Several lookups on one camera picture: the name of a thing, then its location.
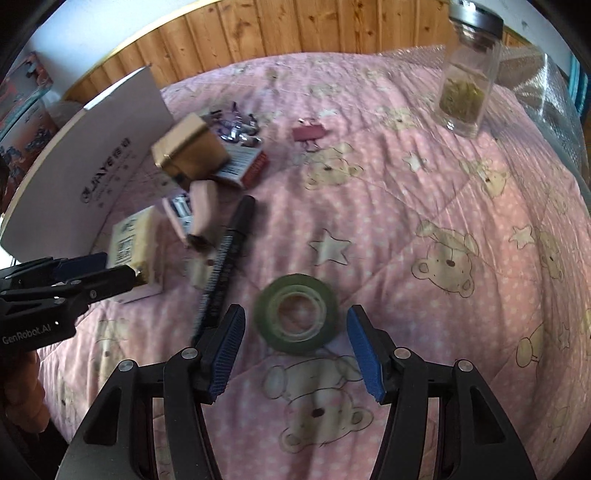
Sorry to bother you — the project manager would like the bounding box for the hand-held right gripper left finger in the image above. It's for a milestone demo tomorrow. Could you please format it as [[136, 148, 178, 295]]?
[[55, 304, 246, 480]]

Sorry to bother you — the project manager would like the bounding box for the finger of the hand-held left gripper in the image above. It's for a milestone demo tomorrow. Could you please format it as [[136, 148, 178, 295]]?
[[0, 265, 138, 320], [0, 253, 110, 292]]

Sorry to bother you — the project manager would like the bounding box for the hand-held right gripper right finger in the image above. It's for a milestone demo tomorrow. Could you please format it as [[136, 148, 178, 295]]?
[[346, 304, 539, 480]]

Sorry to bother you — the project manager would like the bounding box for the pale yellow labelled box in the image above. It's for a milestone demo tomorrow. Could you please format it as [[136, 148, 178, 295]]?
[[107, 206, 163, 304]]

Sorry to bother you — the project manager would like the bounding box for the green tape roll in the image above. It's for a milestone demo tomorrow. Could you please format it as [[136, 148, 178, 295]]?
[[255, 274, 340, 356]]

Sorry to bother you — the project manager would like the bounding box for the black marker pen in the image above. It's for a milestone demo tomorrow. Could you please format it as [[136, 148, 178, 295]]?
[[190, 195, 257, 344]]

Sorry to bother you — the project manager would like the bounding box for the white cardboard box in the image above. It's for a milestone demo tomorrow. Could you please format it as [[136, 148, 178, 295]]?
[[0, 66, 175, 268]]

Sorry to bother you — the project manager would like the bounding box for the pink stapler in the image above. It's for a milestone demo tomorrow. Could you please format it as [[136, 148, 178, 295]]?
[[159, 179, 222, 252]]

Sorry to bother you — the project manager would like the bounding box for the gold box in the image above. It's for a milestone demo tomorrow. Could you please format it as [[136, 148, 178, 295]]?
[[151, 113, 232, 183]]

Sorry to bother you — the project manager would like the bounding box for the pink binder clip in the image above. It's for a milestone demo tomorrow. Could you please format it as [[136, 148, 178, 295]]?
[[292, 117, 329, 153]]

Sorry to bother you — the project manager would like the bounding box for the person's left hand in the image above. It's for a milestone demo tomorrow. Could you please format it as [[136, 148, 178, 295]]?
[[0, 352, 51, 435]]

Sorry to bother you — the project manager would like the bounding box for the small cream block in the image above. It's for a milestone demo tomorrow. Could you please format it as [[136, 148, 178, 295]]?
[[190, 255, 218, 291]]

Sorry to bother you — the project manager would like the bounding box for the orange robot toy box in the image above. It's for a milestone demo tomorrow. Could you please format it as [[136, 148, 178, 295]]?
[[0, 95, 58, 213]]

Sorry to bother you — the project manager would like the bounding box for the pink bear print blanket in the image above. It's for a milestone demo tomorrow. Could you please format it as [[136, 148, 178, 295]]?
[[37, 46, 591, 480]]

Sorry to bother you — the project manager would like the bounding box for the red and white small box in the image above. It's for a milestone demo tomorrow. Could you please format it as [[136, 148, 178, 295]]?
[[210, 147, 269, 189]]

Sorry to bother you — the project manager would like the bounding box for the teal and red toy box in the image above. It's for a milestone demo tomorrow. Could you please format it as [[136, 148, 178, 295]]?
[[0, 51, 54, 123]]

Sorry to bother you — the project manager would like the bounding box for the glass jar with metal lid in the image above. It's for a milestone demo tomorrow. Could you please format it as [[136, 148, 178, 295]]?
[[431, 0, 505, 138]]

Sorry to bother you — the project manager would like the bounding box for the clear bubble wrap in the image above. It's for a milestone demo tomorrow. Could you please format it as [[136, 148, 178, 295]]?
[[379, 44, 591, 195]]

